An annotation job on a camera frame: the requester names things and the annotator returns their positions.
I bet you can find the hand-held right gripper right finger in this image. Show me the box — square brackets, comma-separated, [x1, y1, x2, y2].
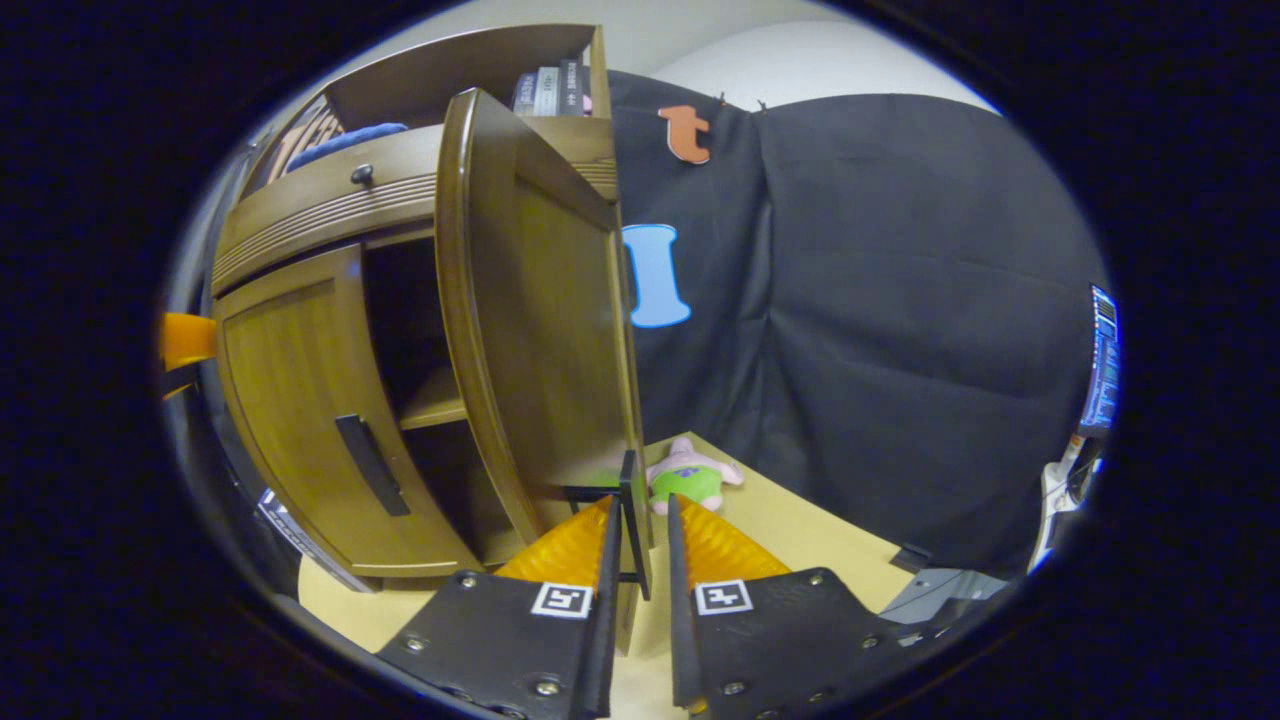
[665, 495, 938, 720]

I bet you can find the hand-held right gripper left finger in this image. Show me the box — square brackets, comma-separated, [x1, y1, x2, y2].
[374, 495, 623, 720]

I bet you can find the wooden shoe cabinet door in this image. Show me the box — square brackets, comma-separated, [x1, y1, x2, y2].
[435, 87, 658, 658]
[212, 243, 483, 581]

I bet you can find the wooden double-door shoe cabinet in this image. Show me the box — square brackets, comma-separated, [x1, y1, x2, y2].
[205, 25, 623, 593]

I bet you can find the wooden ribbed cabinet drawer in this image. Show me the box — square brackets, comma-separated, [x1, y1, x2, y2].
[208, 115, 621, 298]

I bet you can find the wooden cabinet shelf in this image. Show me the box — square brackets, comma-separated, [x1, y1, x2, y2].
[398, 368, 473, 433]

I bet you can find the pink star plush toy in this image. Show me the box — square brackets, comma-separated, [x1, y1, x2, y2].
[645, 437, 746, 516]

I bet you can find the blue folded towel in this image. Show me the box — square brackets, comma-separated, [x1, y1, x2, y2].
[285, 122, 409, 171]

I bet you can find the black backdrop cloth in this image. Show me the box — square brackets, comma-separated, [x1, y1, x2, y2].
[160, 70, 1113, 601]

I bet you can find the computer monitor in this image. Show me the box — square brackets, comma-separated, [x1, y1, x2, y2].
[1076, 284, 1122, 438]

